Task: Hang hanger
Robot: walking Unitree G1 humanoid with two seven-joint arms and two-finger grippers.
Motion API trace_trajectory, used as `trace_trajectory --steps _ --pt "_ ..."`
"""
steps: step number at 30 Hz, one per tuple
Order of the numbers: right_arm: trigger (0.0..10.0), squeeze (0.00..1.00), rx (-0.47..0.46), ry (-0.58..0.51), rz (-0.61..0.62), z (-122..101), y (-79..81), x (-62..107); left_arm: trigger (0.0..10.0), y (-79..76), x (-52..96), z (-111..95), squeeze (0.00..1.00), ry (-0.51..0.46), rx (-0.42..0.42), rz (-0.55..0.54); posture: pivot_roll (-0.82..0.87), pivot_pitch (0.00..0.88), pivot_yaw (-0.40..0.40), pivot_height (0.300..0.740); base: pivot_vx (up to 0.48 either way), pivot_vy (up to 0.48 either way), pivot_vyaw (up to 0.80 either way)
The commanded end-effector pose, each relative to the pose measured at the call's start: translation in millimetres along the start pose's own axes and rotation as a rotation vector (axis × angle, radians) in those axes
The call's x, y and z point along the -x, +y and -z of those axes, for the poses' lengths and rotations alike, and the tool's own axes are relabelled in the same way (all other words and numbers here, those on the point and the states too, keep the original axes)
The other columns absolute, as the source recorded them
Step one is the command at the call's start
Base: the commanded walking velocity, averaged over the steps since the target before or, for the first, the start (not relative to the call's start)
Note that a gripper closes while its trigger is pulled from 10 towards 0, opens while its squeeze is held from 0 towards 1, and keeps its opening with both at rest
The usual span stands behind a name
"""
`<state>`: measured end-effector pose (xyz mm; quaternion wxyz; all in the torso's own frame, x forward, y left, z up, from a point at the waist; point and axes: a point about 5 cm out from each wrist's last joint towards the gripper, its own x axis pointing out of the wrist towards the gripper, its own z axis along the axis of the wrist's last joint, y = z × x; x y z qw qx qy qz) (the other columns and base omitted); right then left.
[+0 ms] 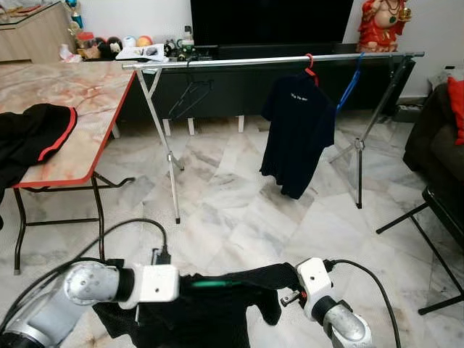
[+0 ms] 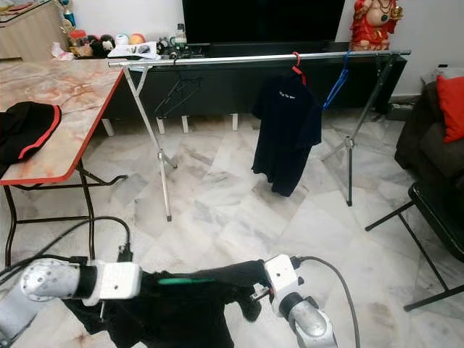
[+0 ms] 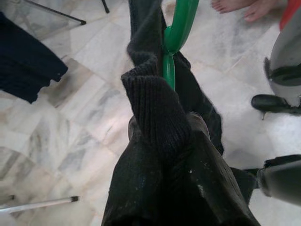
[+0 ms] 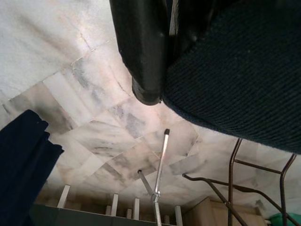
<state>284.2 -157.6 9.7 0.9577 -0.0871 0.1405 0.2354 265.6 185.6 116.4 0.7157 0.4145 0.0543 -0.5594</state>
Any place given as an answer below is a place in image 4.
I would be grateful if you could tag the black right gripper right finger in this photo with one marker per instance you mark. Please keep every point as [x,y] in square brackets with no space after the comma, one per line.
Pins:
[185,28]

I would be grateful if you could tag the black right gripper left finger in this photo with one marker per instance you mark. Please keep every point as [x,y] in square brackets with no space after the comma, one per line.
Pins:
[141,47]

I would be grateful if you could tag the dark shirt red striped collar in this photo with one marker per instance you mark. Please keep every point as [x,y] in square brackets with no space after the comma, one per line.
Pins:
[235,82]

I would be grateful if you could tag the navy shirt white print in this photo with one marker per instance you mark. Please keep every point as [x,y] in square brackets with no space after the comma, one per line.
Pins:
[23,176]

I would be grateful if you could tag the marble pattern folding table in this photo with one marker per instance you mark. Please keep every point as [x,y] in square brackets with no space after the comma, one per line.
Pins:
[231,183]

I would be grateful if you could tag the black TV cabinet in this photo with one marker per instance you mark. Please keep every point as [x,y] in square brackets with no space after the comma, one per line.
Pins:
[94,217]

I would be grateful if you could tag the light wooden sideboard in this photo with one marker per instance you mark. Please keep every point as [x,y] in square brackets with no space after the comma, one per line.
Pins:
[211,212]

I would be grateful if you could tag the green plastic bag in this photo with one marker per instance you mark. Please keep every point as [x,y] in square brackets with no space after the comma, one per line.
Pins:
[275,221]

